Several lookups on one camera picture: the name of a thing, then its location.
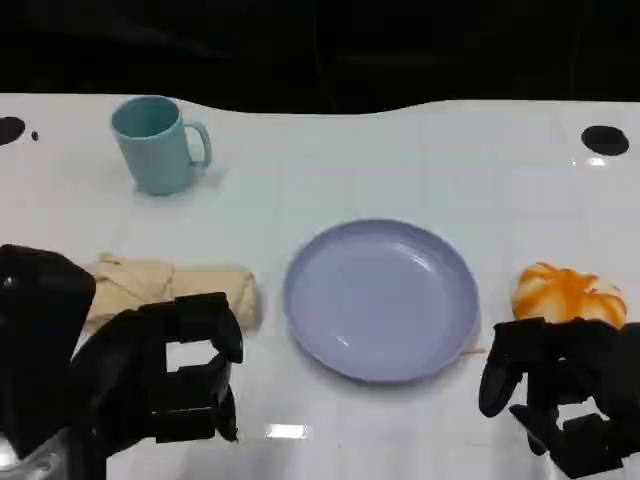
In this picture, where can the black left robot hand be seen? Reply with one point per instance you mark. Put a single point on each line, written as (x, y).
(125, 370)

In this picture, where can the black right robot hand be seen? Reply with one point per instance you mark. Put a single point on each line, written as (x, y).
(580, 360)

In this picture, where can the orange and white toy bread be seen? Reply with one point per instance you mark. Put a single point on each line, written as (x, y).
(567, 295)

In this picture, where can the lilac plate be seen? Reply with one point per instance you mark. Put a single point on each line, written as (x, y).
(382, 300)

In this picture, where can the pale green mug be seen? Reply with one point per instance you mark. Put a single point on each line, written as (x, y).
(155, 150)

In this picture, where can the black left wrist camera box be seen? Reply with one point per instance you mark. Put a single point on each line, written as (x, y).
(35, 325)

